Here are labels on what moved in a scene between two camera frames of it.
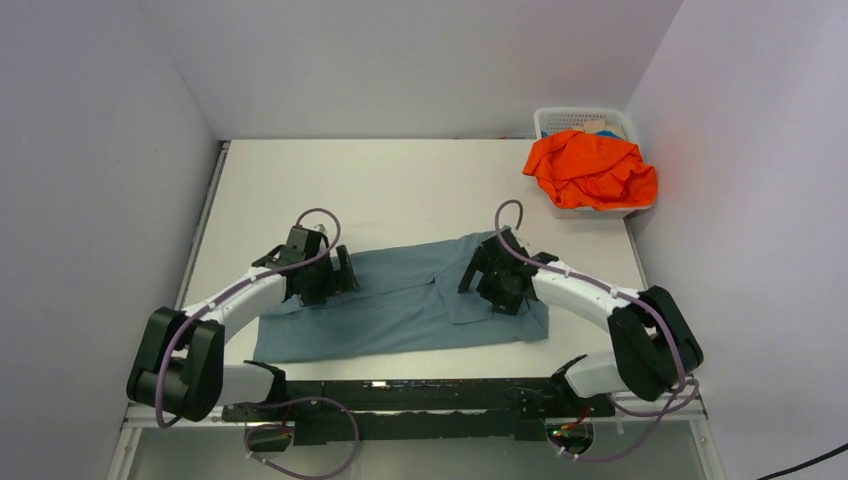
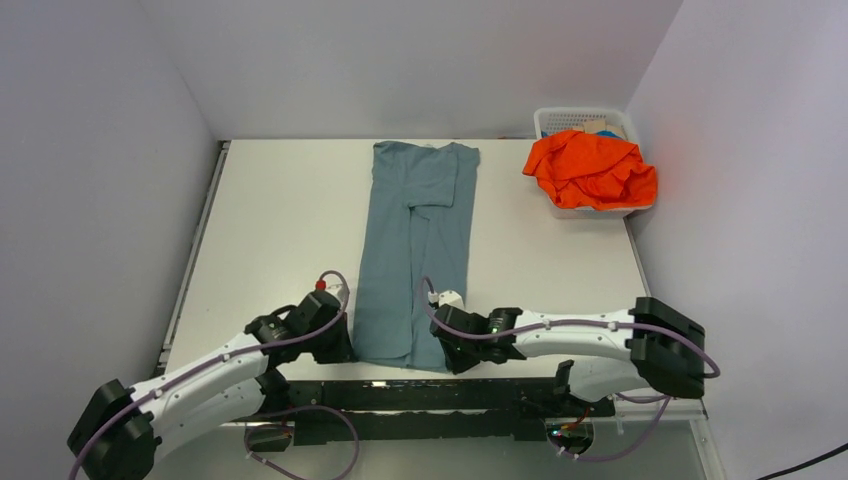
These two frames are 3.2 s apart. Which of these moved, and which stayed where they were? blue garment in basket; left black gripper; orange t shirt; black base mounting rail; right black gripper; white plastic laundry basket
Moved: right black gripper; left black gripper
Stayed: white plastic laundry basket; black base mounting rail; orange t shirt; blue garment in basket
